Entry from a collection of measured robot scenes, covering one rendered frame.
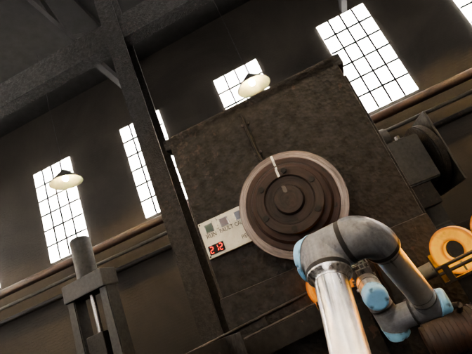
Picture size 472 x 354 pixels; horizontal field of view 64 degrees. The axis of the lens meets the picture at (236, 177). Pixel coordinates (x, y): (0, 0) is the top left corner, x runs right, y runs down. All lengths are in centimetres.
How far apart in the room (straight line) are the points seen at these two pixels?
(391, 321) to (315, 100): 109
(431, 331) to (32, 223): 1009
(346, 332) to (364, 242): 22
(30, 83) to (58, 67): 53
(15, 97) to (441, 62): 782
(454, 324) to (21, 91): 639
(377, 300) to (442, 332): 28
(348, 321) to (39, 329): 974
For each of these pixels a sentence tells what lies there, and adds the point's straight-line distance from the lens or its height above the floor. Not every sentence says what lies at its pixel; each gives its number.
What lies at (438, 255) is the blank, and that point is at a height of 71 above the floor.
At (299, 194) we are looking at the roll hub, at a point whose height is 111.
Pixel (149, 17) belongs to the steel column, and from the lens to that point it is 610.
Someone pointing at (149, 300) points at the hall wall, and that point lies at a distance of 876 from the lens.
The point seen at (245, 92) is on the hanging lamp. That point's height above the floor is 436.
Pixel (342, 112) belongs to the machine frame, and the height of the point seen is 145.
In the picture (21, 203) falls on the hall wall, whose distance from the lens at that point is 1124.
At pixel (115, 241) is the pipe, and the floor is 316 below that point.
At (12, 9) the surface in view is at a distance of 913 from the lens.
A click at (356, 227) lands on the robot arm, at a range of 99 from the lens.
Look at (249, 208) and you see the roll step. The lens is 166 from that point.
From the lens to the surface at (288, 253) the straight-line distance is 162.
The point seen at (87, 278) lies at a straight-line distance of 710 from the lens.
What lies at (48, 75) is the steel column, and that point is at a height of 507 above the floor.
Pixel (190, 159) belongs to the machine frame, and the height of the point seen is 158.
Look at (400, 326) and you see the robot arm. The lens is 133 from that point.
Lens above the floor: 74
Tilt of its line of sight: 20 degrees up
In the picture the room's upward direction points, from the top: 22 degrees counter-clockwise
